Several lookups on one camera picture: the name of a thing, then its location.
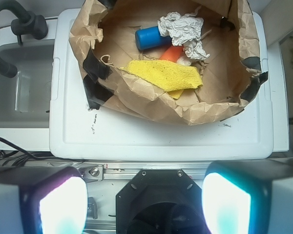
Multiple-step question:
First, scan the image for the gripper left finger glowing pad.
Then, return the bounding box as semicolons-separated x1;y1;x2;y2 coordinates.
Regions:
0;166;88;234

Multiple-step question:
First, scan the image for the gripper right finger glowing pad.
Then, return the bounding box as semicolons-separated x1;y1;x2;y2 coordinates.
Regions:
202;160;293;234

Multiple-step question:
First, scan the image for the yellow knitted cloth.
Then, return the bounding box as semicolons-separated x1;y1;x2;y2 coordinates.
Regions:
120;60;203;99

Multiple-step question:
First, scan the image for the white plastic tray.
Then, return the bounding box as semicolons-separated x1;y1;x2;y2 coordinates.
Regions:
49;9;274;162

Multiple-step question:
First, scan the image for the grey sink basin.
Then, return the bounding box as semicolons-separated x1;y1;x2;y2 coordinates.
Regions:
0;39;54;128

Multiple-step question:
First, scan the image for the orange plastic carrot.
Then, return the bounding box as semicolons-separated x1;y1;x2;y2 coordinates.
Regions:
159;45;183;63

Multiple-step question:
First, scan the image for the black faucet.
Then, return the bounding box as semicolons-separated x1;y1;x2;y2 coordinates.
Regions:
0;0;48;78

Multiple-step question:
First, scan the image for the crumpled white paper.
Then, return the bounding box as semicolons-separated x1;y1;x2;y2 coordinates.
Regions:
157;6;210;61

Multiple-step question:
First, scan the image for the brown paper bag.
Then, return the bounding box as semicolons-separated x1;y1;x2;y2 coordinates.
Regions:
69;0;268;125

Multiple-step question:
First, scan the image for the blue plastic cylinder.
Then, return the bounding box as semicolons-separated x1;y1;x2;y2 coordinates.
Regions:
135;26;171;51

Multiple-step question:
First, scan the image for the black cable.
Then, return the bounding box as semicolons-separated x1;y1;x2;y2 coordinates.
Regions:
0;134;85;167

